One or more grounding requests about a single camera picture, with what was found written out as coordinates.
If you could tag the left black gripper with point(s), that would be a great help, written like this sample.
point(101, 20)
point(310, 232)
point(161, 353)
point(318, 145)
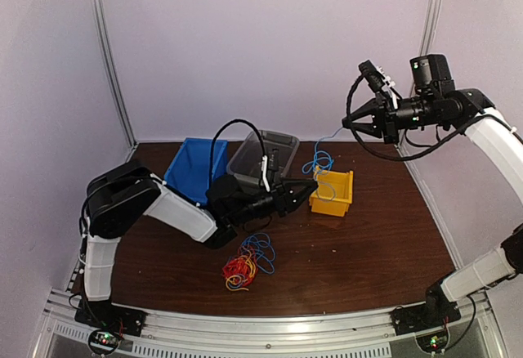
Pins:
point(283, 203)

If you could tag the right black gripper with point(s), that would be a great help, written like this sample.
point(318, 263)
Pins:
point(386, 121)

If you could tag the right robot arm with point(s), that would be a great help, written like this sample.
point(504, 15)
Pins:
point(435, 170)

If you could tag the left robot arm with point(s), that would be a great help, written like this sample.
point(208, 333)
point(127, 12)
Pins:
point(117, 200)

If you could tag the yellow plastic bin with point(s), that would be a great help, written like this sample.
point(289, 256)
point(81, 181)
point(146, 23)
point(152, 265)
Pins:
point(334, 194)

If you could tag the grey transparent plastic tub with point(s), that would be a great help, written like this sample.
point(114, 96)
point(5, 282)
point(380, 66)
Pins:
point(245, 164)

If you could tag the blue plastic bin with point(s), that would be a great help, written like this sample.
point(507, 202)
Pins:
point(188, 172)

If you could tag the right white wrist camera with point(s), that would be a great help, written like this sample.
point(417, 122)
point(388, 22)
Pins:
point(380, 83)

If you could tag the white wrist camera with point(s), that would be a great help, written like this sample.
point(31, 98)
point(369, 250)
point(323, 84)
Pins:
point(380, 83)
point(269, 169)

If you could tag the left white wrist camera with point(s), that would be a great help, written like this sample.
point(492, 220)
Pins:
point(269, 169)

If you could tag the right aluminium frame post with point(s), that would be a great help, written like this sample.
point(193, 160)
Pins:
point(430, 26)

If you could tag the aluminium front rail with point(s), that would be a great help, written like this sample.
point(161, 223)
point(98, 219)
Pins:
point(357, 334)

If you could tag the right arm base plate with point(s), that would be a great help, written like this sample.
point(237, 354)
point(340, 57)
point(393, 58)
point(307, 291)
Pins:
point(421, 317)

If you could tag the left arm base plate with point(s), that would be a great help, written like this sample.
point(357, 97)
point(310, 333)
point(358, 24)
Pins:
point(120, 320)

